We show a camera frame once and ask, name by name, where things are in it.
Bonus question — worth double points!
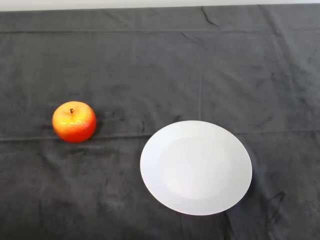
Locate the red yellow apple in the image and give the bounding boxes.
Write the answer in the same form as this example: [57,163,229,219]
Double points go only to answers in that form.
[51,101,97,144]

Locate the black table cloth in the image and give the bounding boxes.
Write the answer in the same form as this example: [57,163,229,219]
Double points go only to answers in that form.
[0,3,320,240]

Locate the white round plate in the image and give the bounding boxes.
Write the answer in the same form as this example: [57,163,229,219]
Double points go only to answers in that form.
[139,120,253,216]

